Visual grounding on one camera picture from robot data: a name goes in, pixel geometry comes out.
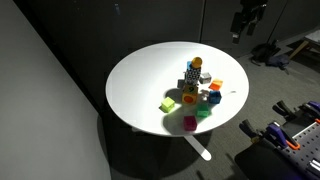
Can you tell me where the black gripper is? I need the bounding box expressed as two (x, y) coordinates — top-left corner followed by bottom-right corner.
(230, 0), (269, 45)

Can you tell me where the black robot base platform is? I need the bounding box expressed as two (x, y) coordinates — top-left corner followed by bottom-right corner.
(234, 142), (303, 180)

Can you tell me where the orange plush cube with number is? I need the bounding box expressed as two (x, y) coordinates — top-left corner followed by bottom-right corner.
(181, 84), (199, 106)

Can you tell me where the black bag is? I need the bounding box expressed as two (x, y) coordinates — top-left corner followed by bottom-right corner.
(250, 42), (280, 63)

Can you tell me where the dark blue bag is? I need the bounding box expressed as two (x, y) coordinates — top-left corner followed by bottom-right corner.
(265, 53), (292, 71)

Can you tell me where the grey studded block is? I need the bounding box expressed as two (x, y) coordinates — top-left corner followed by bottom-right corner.
(199, 71), (213, 85)

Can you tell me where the orange block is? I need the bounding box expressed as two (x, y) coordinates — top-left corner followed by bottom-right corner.
(208, 78), (224, 92)

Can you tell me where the wooden side table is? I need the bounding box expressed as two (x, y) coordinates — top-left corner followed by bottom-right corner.
(288, 29), (320, 62)

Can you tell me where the blue block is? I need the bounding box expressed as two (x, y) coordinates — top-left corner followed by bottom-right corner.
(208, 90), (223, 105)

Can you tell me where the black spring clamp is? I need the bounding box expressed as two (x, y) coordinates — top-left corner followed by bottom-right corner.
(272, 100), (302, 122)
(238, 118), (265, 145)

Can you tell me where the purple spring clamp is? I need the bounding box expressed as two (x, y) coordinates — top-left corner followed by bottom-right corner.
(297, 100), (320, 118)

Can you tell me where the lime green block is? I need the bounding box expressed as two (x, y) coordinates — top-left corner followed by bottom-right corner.
(160, 96), (176, 114)

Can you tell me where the pink block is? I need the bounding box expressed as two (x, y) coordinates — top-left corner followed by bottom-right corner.
(182, 115), (198, 132)

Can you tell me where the white table leg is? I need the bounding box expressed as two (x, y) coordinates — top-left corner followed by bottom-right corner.
(183, 134), (213, 162)

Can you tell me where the perforated metal breadboard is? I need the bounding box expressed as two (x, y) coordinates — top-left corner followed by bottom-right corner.
(283, 121), (320, 178)

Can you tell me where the purple clamp with orange handle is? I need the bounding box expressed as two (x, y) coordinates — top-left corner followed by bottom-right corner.
(265, 121), (302, 152)

